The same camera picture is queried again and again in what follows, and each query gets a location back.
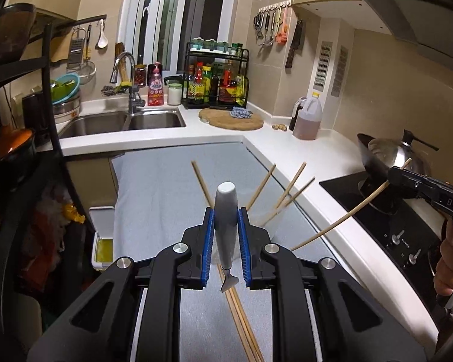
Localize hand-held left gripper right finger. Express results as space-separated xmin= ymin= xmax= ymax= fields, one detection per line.
xmin=238 ymin=206 xmax=428 ymax=362

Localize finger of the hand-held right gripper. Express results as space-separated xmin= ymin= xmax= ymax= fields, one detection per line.
xmin=387 ymin=166 xmax=439 ymax=199

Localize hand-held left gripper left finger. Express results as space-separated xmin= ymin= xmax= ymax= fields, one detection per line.
xmin=26 ymin=206 xmax=215 ymax=362

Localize white-handled metal fork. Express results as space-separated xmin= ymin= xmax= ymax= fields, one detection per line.
xmin=213 ymin=182 xmax=239 ymax=294

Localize set of wooden chopsticks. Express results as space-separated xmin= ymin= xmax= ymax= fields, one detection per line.
xmin=191 ymin=160 xmax=316 ymax=362

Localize single wooden chopstick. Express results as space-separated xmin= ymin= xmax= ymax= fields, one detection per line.
xmin=290 ymin=157 xmax=413 ymax=252

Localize person's right hand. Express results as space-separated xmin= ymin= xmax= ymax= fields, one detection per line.
xmin=433 ymin=220 xmax=453 ymax=295

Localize steel wok lid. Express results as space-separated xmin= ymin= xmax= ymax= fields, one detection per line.
xmin=368 ymin=130 xmax=439 ymax=170

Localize black wok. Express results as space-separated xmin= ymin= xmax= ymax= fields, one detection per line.
xmin=356 ymin=133 xmax=435 ymax=182

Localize black gas stove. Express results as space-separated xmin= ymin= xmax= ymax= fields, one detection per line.
xmin=319 ymin=170 xmax=453 ymax=312

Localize grey table mat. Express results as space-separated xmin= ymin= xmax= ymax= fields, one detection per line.
xmin=111 ymin=141 xmax=348 ymax=362

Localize white trash bin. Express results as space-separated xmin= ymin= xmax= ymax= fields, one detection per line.
xmin=89 ymin=206 xmax=116 ymax=271

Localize yellow-cap oil jug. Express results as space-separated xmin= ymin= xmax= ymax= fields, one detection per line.
xmin=292 ymin=91 xmax=323 ymax=141

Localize round wooden cutting board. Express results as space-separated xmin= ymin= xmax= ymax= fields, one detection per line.
xmin=198 ymin=107 xmax=264 ymax=131

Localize blue scrubbing cloth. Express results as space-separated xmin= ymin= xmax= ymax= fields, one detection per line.
xmin=229 ymin=106 xmax=254 ymax=120

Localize yellow plastic bag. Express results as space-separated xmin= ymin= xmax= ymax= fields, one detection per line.
xmin=62 ymin=203 xmax=87 ymax=224

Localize steel kitchen sink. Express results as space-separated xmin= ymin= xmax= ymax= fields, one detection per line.
xmin=58 ymin=106 xmax=188 ymax=139

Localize white jar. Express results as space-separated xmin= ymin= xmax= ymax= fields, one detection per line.
xmin=167 ymin=82 xmax=183 ymax=106

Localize row of condiment bottles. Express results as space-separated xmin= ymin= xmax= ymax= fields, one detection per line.
xmin=187 ymin=60 xmax=248 ymax=105

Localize pink dish soap bottle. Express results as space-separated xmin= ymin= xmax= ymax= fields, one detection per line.
xmin=147 ymin=62 xmax=165 ymax=107

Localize range hood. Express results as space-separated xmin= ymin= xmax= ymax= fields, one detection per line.
xmin=339 ymin=0 xmax=453 ymax=81

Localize black spice rack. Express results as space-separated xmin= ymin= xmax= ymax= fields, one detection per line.
xmin=184 ymin=41 xmax=251 ymax=108

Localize chrome faucet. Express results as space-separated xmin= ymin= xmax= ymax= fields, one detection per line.
xmin=110 ymin=51 xmax=146 ymax=115

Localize hanging cleaver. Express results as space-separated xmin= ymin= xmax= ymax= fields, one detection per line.
xmin=284 ymin=19 xmax=305 ymax=69

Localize steel pot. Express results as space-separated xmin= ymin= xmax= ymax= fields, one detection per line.
xmin=53 ymin=96 xmax=81 ymax=123

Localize row of green-lid spice jars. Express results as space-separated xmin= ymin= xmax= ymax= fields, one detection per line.
xmin=191 ymin=38 xmax=244 ymax=55

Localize hanging kitchen tools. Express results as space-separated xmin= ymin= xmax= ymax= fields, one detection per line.
xmin=253 ymin=7 xmax=290 ymax=48

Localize green bowl in pot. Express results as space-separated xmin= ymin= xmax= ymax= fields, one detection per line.
xmin=50 ymin=73 xmax=81 ymax=105

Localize hanging mesh strainer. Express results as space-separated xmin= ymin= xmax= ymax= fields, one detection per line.
xmin=78 ymin=24 xmax=97 ymax=86

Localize orange bowl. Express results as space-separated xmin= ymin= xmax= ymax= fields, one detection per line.
xmin=0 ymin=126 xmax=37 ymax=164

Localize black shelf rack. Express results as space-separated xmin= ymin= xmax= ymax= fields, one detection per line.
xmin=0 ymin=14 xmax=108 ymax=310

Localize window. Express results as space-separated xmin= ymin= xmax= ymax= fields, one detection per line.
xmin=124 ymin=0 xmax=241 ymax=72

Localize hanging white spoon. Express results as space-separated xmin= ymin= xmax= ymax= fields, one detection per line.
xmin=95 ymin=20 xmax=109 ymax=49

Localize hanging metal grater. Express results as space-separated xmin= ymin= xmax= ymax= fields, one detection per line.
xmin=67 ymin=28 xmax=85 ymax=71

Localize dark pan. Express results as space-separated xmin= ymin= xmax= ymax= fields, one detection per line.
xmin=0 ymin=2 xmax=37 ymax=61

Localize wall vent grille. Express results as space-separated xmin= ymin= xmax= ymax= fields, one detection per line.
xmin=312 ymin=40 xmax=333 ymax=91

